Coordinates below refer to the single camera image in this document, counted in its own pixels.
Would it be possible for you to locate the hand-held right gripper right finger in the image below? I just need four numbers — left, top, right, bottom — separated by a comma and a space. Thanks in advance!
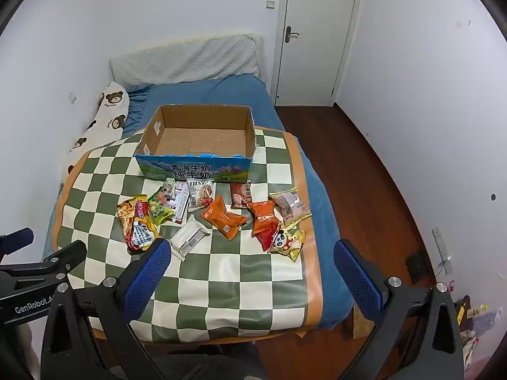
334, 238, 465, 380

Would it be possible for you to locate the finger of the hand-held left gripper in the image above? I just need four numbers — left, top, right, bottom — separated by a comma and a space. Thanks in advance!
43, 239, 88, 282
0, 227, 35, 255

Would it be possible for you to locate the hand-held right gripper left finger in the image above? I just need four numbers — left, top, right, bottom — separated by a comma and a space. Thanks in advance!
40, 237, 173, 380

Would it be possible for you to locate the long red noodle snack packet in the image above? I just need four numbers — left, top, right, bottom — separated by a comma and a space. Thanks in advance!
117, 195, 161, 253

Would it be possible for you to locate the white wrapper packet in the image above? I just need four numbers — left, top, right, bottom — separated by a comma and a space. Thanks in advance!
170, 214, 210, 262

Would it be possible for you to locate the green candy packet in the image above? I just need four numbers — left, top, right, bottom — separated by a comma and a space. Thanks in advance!
147, 178, 177, 227

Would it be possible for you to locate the yellow panda print packet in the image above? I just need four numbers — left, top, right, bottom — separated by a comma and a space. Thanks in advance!
268, 225, 307, 263

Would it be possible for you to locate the small white pink snack packet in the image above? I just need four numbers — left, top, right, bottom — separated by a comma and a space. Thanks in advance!
171, 182, 190, 223

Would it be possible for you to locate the clear yellow-edged bread packet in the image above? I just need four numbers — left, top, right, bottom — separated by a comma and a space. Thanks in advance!
269, 188, 313, 230

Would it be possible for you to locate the white packet with food picture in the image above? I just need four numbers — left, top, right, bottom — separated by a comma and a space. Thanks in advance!
187, 179, 216, 212

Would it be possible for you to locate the orange red snack packet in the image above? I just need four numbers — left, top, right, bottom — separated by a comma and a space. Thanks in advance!
247, 200, 278, 235

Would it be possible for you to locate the brown snack packet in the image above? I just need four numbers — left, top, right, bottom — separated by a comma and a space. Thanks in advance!
230, 182, 253, 209

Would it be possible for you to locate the cardboard box blue print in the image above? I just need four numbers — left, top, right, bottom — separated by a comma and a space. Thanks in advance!
134, 105, 257, 185

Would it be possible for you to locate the black floor box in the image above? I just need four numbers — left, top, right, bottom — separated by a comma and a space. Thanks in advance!
405, 251, 430, 284

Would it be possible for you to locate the green white checkered mat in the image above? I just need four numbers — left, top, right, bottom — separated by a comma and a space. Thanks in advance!
49, 127, 323, 343

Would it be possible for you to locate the colourful clutter pile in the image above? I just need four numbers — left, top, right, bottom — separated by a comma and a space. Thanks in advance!
452, 295, 502, 369

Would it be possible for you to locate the white bear print pillow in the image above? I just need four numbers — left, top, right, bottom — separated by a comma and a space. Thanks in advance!
65, 82, 131, 183

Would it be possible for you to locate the bed with blue sheet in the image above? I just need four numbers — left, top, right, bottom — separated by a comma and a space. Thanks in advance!
42, 74, 355, 331

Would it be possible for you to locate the grey textured pillow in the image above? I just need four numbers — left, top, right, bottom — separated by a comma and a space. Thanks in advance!
109, 34, 265, 88

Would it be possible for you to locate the white door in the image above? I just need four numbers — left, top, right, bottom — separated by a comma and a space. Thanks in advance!
270, 0, 364, 107

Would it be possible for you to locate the wooden bed frame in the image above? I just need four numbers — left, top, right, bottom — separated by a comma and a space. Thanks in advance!
343, 305, 375, 338

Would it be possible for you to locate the white wall socket strip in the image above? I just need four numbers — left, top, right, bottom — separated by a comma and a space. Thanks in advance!
432, 227, 453, 276

